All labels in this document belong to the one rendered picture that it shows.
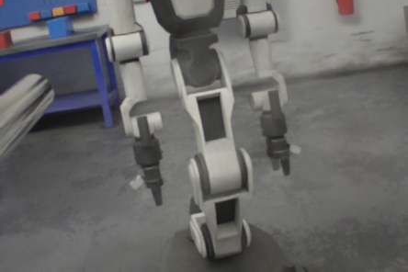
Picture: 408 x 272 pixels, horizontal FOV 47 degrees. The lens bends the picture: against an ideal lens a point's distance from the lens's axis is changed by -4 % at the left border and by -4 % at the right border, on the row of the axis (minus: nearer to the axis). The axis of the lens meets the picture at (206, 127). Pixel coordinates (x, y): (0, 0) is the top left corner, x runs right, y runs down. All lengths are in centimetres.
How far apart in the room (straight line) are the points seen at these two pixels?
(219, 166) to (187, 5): 51
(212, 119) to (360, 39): 392
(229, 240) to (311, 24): 370
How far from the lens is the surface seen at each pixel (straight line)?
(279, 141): 167
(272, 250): 198
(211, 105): 160
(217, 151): 156
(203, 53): 157
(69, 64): 524
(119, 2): 155
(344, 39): 534
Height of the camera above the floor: 126
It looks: 18 degrees down
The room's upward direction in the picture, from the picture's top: 8 degrees counter-clockwise
